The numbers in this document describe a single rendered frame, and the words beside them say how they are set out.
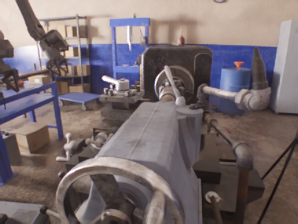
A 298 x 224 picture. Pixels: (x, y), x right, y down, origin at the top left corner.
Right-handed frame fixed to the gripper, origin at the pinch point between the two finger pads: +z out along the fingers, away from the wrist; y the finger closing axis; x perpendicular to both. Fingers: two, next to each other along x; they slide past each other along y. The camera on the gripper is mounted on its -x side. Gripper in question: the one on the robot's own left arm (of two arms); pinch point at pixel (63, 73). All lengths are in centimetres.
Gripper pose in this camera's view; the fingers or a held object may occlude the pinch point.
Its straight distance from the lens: 119.0
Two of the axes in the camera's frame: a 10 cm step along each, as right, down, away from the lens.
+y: 0.3, -3.3, 9.4
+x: -8.7, 4.6, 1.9
